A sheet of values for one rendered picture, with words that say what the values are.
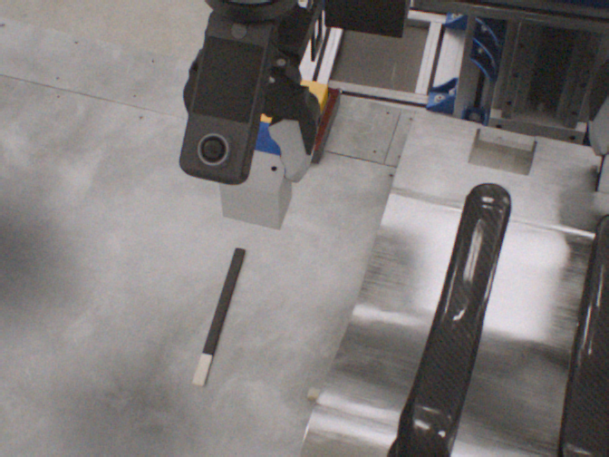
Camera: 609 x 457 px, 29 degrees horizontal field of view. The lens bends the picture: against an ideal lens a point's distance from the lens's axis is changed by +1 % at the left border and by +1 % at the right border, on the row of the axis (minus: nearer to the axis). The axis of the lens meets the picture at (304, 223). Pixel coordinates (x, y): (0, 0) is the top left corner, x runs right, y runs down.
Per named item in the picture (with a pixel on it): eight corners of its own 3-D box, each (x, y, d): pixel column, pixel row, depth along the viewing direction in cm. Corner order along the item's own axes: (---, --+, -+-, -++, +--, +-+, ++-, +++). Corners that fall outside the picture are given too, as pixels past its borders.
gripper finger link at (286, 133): (344, 138, 97) (319, 59, 90) (324, 195, 94) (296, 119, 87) (309, 135, 98) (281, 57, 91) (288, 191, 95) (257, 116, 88)
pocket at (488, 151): (474, 148, 108) (478, 122, 105) (532, 160, 107) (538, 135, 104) (462, 187, 105) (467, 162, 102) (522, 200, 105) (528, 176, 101)
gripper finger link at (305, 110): (333, 142, 91) (306, 63, 84) (327, 158, 90) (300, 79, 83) (276, 138, 92) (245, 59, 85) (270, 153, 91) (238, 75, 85)
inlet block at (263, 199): (268, 99, 105) (266, 58, 100) (323, 111, 104) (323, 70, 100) (222, 217, 98) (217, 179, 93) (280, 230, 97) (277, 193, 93)
